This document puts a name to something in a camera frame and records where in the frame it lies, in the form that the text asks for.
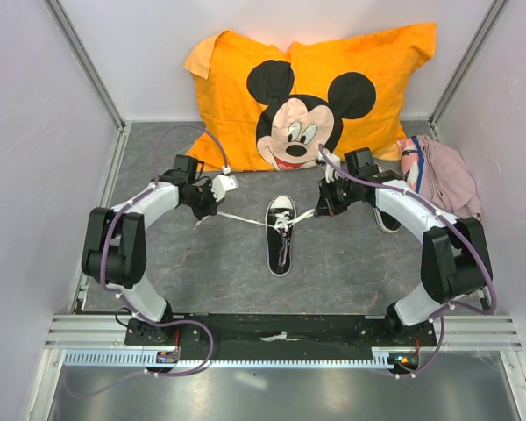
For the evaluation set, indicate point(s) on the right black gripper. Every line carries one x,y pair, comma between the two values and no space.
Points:
326,205

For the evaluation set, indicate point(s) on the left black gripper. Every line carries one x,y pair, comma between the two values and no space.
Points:
212,207

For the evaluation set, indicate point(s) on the white shoelace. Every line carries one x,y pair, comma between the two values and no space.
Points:
245,219

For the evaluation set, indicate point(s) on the black canvas sneaker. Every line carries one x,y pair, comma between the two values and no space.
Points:
279,248

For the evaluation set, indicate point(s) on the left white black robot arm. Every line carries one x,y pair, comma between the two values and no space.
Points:
114,252

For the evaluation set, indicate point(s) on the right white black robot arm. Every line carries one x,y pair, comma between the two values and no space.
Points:
454,260

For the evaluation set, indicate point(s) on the pink folded cloth pile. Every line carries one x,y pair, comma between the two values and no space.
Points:
438,174

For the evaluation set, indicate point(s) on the orange Mickey Mouse pillow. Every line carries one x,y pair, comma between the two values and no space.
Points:
267,109

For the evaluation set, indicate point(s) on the white tape scrap on base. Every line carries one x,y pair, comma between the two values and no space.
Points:
283,336

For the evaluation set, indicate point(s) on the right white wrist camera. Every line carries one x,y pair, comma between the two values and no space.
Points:
330,163

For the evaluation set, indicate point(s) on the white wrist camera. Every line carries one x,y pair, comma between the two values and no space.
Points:
222,184
330,163

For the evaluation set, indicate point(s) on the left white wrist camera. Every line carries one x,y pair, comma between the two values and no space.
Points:
222,184

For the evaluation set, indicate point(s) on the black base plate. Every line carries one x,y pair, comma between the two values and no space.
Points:
238,335

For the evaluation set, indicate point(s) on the aluminium front rail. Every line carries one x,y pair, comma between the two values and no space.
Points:
461,333

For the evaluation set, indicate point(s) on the slotted grey cable duct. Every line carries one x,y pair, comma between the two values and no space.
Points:
155,359

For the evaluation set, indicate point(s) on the left aluminium frame post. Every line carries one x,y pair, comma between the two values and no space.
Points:
71,36

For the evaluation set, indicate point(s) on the aluminium frame post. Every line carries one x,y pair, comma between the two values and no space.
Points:
71,36
480,37

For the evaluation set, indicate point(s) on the right aluminium frame post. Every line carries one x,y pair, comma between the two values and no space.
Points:
480,37

